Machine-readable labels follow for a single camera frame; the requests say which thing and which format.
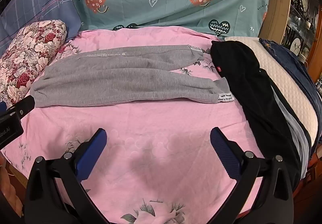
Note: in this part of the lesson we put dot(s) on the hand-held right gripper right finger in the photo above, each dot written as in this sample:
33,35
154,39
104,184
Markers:
224,154

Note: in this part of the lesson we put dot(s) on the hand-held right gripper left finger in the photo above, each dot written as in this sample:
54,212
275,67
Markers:
92,154

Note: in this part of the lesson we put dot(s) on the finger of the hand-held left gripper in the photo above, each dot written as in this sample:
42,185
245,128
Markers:
24,105

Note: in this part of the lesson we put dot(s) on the grey pants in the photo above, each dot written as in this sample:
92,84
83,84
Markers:
113,75

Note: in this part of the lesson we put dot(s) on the pink floral bedsheet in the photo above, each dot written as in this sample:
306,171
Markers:
151,126

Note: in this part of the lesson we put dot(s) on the wooden display cabinet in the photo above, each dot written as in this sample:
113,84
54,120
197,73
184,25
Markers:
279,0

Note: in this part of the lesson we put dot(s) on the light grey garment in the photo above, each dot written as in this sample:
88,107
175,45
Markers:
297,133

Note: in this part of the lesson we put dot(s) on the white quilted mattress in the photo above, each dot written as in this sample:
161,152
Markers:
284,75

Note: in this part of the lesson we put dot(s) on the dark blue jeans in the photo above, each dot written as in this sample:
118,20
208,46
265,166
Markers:
296,63

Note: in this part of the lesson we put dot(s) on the black garment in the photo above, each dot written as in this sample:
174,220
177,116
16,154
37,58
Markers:
246,83

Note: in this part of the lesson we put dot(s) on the red floral quilt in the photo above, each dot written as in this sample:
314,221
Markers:
30,50

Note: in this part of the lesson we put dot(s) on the wooden bed frame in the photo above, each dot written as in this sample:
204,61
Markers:
15,181

